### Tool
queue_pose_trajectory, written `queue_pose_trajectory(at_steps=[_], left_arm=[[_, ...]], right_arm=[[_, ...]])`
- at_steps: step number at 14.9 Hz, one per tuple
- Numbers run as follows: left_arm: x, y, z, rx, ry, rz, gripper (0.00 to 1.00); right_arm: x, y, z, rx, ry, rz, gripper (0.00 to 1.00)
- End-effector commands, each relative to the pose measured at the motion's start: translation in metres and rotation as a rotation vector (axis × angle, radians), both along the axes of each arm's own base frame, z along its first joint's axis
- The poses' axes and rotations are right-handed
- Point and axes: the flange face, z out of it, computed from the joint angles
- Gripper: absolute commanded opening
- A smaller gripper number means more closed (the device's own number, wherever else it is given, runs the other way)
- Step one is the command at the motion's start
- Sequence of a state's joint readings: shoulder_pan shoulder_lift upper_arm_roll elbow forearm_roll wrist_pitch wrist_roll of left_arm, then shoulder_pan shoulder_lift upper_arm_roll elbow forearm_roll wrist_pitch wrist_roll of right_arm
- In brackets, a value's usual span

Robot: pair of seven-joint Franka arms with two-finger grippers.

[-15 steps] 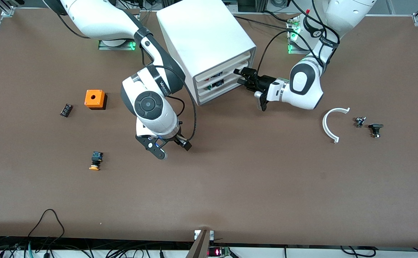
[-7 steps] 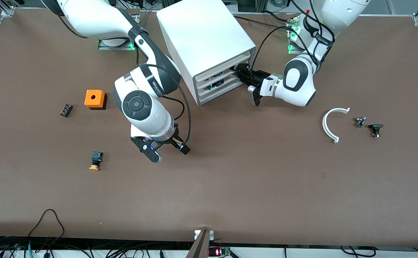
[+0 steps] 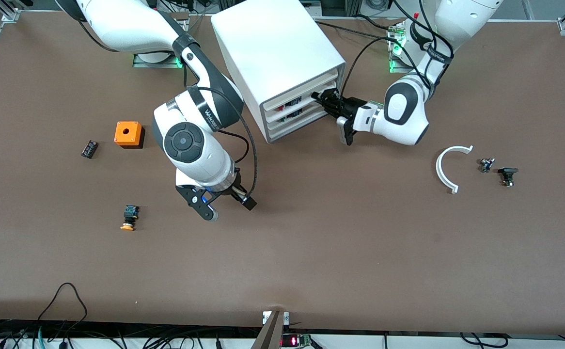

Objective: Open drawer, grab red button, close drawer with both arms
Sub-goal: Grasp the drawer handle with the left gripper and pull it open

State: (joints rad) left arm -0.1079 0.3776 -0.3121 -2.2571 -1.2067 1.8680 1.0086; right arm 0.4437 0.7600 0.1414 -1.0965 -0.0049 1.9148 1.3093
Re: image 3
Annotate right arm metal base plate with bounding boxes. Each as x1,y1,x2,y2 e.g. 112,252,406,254
132,51,186,68

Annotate black cable behind cabinet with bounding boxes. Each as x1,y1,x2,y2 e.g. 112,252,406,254
314,19,399,42

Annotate white curved plastic arc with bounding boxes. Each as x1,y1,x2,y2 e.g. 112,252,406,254
436,145,474,194

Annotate white drawer holding red button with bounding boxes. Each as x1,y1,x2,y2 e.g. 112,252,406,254
265,80,337,120

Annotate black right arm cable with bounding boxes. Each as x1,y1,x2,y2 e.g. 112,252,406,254
186,85,259,199

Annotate orange mushroom push button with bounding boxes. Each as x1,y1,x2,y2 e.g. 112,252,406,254
120,205,140,232

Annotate white drawer with black button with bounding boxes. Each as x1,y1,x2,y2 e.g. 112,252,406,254
267,97,329,129

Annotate grey camera mounting post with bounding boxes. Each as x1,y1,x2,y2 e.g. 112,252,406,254
251,310,290,349

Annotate small black knob part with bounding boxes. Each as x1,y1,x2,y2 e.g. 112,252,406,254
498,167,519,188

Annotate orange box with hole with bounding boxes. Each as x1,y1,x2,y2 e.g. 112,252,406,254
114,121,145,149

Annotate black looped cable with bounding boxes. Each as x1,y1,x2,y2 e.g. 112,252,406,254
38,283,88,323

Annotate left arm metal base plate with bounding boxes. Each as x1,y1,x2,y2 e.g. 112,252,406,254
388,22,411,74

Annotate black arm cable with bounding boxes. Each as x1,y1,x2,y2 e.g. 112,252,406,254
186,85,259,199
341,0,453,102

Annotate circuit module with red light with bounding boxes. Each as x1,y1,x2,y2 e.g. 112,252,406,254
280,333,312,349

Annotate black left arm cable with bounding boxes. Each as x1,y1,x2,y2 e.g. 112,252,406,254
341,0,453,102

